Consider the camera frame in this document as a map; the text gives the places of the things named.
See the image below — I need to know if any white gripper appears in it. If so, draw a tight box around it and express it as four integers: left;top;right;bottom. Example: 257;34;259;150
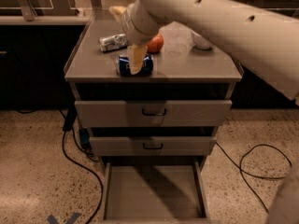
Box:
109;2;160;75

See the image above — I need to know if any blue pepsi can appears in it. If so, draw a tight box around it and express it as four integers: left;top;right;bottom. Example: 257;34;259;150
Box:
116;54;153;76

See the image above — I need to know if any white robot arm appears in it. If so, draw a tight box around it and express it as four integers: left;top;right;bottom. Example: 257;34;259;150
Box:
109;0;299;102

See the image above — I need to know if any silver crushed can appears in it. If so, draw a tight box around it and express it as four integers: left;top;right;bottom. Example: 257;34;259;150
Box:
99;34;128;52

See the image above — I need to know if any grey drawer cabinet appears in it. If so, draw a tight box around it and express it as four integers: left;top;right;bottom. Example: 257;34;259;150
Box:
65;11;241;165

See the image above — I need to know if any top grey drawer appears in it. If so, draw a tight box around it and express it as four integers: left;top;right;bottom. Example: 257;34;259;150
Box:
75;100;232;128

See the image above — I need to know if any grey drawer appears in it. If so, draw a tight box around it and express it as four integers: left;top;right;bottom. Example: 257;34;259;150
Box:
100;162;219;224
90;136;216;156
75;100;232;128

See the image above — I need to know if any middle grey drawer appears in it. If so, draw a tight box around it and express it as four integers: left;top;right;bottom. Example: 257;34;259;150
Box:
90;136;216;156

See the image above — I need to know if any bottom grey drawer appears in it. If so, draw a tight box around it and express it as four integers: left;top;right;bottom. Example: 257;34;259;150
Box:
100;162;219;224

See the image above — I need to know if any red apple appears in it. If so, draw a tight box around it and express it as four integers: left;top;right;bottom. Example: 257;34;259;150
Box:
147;34;164;53

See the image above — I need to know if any white ceramic bowl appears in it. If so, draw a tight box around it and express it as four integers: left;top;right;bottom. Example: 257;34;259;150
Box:
191;31;212;50

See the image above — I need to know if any blue power adapter box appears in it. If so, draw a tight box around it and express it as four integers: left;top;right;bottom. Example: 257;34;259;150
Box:
78;128;90;146

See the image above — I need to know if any black cable on left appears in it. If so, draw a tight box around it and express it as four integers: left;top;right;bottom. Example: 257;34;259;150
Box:
15;107;105;224

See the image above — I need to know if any black cable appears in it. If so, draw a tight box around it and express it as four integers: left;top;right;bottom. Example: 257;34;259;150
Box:
215;142;293;215
15;107;105;224

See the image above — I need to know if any black cable on right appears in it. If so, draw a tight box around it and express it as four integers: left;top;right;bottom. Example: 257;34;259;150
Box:
215;142;293;215

